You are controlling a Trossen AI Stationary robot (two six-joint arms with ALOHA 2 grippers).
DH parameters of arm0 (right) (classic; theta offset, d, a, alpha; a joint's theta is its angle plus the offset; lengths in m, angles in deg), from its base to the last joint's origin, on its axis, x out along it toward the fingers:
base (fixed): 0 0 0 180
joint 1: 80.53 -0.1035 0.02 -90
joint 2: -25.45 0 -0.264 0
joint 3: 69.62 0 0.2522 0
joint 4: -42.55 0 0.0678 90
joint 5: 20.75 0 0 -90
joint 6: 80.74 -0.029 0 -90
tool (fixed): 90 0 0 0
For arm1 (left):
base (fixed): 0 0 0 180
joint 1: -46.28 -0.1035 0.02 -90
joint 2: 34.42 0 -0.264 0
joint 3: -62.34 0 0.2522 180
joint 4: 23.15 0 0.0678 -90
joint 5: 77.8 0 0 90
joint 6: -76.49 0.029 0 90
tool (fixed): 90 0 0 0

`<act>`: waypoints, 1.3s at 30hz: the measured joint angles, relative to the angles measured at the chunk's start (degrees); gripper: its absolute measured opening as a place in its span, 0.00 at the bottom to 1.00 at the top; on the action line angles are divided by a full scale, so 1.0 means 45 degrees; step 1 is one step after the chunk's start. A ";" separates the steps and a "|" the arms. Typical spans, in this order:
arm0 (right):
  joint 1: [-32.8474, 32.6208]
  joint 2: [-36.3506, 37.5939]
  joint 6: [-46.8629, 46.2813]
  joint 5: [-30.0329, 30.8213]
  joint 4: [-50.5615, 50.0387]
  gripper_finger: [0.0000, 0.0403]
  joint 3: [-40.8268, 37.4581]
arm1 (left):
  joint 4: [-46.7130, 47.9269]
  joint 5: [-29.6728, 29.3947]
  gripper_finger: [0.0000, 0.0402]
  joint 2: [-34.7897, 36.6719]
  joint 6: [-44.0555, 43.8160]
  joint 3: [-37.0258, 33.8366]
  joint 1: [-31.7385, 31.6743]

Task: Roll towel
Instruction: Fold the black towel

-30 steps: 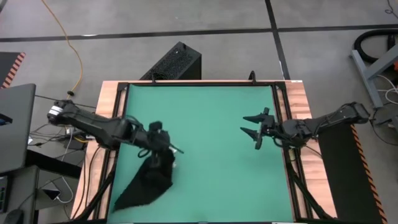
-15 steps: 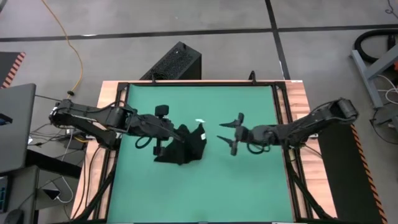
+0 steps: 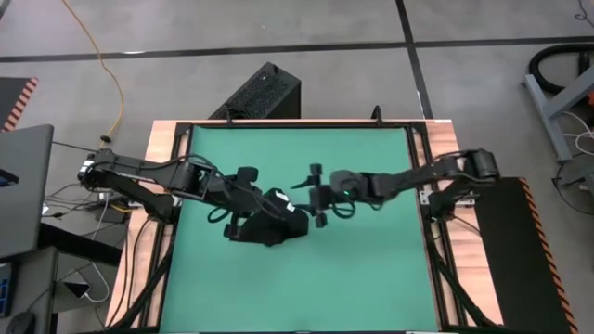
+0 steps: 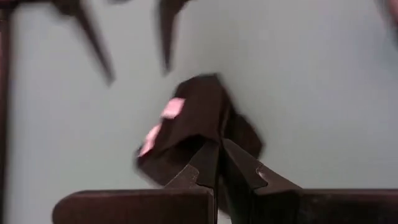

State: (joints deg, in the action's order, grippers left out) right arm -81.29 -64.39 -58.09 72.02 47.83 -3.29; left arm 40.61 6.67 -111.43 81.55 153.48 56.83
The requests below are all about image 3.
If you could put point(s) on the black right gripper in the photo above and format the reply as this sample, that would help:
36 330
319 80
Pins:
341 185

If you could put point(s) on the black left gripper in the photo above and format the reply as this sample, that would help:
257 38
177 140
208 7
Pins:
243 195

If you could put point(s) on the black towel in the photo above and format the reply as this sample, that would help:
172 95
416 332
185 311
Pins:
274 229

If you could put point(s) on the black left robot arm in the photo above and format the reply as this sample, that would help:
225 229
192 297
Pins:
139 164

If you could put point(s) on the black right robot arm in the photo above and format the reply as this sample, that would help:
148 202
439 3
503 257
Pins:
417 178

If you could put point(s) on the black table clamp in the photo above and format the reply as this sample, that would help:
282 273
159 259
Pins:
377 116
228 120

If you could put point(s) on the green table mat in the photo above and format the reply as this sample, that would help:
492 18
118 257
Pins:
301 287

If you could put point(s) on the black computer tower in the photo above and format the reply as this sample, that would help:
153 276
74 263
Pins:
264 90

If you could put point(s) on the black hazard-striped floor mat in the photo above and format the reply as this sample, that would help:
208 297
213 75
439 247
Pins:
510 255
11 97

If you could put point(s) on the black phone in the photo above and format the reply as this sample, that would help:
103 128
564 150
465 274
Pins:
78 290

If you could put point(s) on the grey metal stand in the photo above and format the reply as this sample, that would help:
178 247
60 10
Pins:
547 116

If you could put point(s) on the grey laptop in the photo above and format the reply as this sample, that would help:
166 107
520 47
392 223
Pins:
23 209

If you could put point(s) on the grey desk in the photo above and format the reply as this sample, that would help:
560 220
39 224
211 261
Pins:
32 287

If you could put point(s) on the small black blue gadget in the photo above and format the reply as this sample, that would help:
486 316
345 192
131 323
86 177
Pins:
8 178

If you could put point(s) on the black computer mouse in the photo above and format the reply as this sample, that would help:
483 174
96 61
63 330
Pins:
21 324

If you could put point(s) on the blue panel device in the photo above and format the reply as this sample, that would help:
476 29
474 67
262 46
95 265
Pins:
4 290

